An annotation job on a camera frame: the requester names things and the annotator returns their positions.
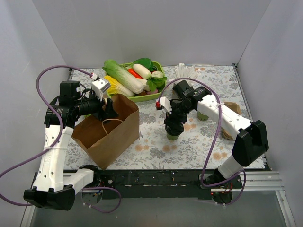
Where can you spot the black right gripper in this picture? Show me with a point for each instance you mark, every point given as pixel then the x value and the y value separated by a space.
pixel 173 127

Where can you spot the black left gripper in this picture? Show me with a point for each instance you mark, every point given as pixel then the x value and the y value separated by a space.
pixel 106 108

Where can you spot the green paper coffee cup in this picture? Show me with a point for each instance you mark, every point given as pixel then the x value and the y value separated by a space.
pixel 172 137

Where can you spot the brown paper bag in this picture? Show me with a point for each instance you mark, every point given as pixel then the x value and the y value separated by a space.
pixel 105 141

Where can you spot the brown cardboard cup carrier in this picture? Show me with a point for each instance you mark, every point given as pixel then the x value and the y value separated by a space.
pixel 234 107

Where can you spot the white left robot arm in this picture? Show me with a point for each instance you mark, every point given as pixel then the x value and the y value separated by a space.
pixel 50 189

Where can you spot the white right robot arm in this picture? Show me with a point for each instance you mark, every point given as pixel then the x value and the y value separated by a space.
pixel 250 138

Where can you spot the yellow napa cabbage toy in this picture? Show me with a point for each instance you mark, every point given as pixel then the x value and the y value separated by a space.
pixel 117 88

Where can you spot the floral table mat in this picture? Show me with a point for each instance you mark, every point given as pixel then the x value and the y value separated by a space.
pixel 197 146

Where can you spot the green plastic tray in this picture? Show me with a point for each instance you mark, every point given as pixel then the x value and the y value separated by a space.
pixel 150 96

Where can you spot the green napa cabbage toy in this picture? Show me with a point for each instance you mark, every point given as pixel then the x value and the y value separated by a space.
pixel 113 69

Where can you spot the bok choy toy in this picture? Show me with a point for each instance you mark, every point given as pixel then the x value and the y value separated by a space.
pixel 156 81

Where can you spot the white radish toy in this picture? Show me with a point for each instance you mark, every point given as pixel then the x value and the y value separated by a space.
pixel 142 71

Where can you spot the white wrapped straws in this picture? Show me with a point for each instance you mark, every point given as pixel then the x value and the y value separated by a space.
pixel 184 71

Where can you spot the green leafy vegetable toy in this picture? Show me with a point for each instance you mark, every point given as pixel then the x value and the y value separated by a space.
pixel 146 62

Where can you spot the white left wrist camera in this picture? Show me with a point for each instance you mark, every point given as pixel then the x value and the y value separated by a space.
pixel 100 86

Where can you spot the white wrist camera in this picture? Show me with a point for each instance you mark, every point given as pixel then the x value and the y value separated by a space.
pixel 163 103
pixel 100 86

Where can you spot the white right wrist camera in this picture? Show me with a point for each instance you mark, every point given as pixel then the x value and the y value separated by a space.
pixel 163 103

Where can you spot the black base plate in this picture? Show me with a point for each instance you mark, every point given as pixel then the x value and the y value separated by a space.
pixel 155 183

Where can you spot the aluminium frame rail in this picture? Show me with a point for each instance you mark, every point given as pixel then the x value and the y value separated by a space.
pixel 256 199

